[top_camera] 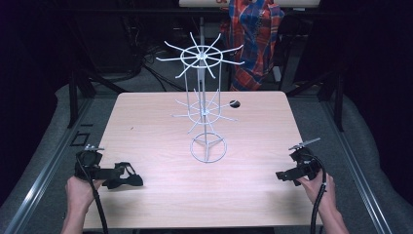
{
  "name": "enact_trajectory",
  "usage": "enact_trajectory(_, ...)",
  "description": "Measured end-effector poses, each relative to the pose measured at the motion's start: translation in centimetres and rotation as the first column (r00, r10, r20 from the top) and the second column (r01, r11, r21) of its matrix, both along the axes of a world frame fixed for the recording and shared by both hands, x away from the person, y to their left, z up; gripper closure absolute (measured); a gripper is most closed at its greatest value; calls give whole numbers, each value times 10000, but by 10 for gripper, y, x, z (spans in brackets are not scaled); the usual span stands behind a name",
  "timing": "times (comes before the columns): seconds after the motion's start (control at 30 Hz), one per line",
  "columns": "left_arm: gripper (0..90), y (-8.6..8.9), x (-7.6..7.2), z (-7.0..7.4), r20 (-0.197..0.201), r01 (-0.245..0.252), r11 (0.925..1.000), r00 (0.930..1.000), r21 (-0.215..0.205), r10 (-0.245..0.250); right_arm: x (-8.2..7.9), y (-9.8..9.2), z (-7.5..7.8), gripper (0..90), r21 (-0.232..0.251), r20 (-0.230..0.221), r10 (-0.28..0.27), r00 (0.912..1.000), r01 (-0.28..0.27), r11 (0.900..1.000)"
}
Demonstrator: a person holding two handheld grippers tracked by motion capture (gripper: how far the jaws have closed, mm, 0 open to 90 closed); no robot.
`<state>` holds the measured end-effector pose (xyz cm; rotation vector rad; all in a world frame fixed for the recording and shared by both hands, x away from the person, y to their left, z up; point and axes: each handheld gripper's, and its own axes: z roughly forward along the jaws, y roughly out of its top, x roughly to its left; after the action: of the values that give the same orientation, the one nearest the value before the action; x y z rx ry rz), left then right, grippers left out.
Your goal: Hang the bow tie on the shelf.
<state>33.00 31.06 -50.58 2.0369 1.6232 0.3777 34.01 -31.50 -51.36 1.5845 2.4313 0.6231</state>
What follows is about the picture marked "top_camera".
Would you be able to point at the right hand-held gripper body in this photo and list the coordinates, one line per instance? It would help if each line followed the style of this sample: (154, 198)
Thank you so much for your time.
(307, 162)

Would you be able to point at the red blue plaid cloth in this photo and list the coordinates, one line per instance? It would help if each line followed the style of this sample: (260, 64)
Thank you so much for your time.
(256, 42)

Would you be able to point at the person's left hand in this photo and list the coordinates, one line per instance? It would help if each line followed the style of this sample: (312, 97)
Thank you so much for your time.
(79, 191)

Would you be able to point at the grey metal pole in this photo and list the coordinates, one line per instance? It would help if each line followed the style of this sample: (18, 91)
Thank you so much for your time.
(202, 32)

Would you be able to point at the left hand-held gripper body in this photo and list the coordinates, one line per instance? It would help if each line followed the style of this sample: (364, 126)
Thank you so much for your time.
(88, 159)

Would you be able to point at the aluminium floor rail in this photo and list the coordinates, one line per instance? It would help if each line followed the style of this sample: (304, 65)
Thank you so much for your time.
(357, 169)
(48, 169)

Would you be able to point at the black metal stand leg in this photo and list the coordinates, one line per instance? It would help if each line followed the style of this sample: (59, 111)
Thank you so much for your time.
(72, 100)

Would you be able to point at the black tape square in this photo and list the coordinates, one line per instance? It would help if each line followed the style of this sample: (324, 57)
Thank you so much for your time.
(80, 139)

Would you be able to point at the person's right hand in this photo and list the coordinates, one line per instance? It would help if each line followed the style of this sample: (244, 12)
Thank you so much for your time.
(316, 191)

